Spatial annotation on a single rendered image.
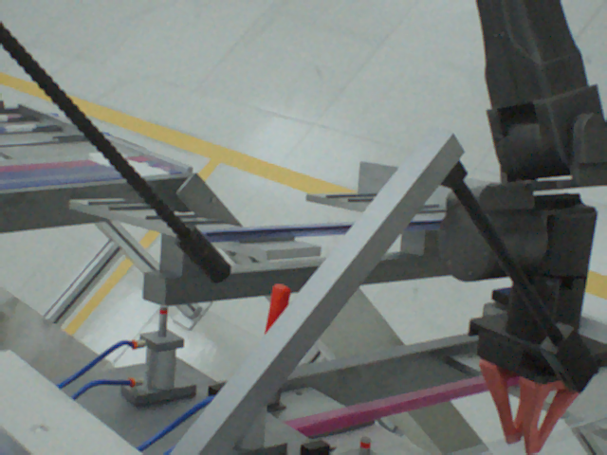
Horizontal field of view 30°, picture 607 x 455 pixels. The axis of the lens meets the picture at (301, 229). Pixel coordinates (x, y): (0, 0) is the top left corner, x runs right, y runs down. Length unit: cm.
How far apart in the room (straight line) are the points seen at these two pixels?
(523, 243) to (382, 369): 30
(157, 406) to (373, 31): 251
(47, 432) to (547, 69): 44
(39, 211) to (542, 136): 100
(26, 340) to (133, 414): 125
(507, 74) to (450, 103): 197
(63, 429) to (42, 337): 129
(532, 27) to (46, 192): 100
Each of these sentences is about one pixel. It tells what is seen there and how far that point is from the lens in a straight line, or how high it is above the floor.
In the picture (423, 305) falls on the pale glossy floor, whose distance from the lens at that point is 242.
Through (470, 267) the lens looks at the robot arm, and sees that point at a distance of 82.
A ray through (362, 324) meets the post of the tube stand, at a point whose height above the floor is 77.
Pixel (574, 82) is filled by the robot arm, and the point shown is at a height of 115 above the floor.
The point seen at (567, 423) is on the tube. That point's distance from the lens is 98.
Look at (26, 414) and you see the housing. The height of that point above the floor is 128.
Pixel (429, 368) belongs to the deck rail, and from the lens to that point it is 113.
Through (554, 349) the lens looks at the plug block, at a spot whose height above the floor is 118.
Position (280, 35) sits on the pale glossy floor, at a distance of 349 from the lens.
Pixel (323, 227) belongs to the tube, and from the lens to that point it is 114.
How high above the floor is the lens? 169
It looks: 38 degrees down
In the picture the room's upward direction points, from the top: 39 degrees counter-clockwise
